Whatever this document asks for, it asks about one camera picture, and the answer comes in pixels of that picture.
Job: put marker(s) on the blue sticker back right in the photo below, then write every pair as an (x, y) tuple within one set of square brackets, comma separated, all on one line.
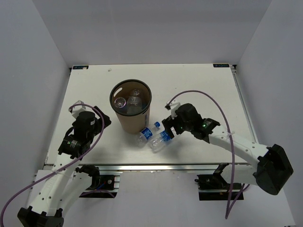
[(221, 65)]

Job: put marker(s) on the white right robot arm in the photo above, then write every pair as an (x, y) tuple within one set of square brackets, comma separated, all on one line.
[(268, 167)]

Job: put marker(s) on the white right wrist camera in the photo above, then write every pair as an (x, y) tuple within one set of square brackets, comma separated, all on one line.
[(173, 105)]

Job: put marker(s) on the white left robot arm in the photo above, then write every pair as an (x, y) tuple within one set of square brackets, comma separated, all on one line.
[(67, 181)]

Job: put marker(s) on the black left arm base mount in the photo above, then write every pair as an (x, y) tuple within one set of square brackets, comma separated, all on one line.
[(103, 185)]

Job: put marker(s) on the clear bottle green blue label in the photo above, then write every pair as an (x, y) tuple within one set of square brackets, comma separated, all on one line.
[(134, 105)]

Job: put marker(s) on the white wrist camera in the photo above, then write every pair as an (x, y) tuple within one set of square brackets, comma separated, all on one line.
[(77, 108), (173, 105)]

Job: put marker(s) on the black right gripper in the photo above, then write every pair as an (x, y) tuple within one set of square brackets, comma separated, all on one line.
[(169, 123)]

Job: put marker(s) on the brown cylindrical paper bin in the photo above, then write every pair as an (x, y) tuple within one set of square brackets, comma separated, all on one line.
[(132, 123)]

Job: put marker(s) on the blue sticker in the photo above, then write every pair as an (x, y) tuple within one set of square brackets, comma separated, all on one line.
[(221, 65), (80, 67)]

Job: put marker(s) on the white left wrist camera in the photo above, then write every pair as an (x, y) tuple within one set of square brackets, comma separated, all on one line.
[(77, 108)]

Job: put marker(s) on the small clear bottle blue cap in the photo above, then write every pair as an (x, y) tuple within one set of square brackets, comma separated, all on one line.
[(146, 134)]

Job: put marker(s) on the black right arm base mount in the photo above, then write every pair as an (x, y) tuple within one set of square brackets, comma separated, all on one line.
[(212, 187)]

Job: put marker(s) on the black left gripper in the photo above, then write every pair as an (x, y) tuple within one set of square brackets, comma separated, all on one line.
[(99, 125)]

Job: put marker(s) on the blue sticker back left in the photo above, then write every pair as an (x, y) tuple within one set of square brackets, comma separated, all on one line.
[(80, 67)]

